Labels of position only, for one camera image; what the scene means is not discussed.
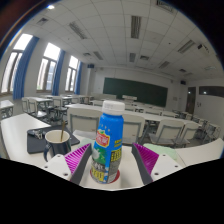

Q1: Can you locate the bunch of keys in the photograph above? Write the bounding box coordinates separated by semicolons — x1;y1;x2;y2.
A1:
32;129;46;140

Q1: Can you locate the black notebook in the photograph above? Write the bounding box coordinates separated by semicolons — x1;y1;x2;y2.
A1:
26;124;81;155

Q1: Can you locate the group of white chairs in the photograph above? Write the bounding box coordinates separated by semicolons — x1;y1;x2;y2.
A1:
20;94;223;148

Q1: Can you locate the dark mug with tan base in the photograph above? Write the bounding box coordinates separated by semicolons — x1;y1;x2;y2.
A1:
43;129;73;163

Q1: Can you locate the dark interior wall window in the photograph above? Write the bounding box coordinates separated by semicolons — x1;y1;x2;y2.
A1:
198;85;224;99

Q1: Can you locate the tall classroom window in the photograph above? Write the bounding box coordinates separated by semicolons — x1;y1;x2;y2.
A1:
64;55;79;93
36;42;62;93
0;33;34;94

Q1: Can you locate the blue curtain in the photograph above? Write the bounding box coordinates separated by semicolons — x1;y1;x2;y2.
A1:
73;61;83;95
12;35;40;100
51;49;67;97

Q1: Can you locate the green chalkboard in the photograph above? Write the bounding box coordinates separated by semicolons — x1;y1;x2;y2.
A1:
102;77;169;108

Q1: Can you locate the dark classroom door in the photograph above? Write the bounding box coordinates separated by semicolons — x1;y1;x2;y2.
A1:
185;86;197;115

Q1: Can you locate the thin stick in mug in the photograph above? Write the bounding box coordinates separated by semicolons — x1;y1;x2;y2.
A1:
59;120;67;143

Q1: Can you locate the blue drink bottle white cap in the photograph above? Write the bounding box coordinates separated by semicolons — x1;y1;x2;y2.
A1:
89;99;126;185

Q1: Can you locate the green sponge block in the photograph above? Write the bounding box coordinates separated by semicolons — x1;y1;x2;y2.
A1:
77;137;96;148

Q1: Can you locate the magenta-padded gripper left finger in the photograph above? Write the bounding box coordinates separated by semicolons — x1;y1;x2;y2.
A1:
43;143;93;186

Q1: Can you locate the group of ceiling lights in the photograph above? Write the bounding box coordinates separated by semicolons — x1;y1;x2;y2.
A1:
36;0;214;74

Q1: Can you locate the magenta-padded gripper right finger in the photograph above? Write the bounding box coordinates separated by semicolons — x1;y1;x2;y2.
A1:
131;142;184;186

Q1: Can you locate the white lectern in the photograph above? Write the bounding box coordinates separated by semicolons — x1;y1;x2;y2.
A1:
121;94;138;102

